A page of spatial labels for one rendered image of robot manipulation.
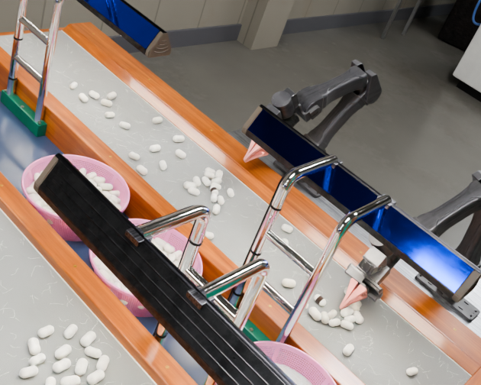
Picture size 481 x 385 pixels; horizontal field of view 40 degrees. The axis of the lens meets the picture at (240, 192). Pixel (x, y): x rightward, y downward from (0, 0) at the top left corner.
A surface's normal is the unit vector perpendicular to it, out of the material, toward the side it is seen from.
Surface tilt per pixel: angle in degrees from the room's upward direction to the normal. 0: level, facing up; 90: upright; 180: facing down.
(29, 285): 0
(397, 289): 0
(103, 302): 0
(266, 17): 90
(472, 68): 90
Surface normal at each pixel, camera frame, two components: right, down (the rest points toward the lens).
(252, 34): -0.66, 0.25
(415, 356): 0.31, -0.77
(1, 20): 0.69, 0.58
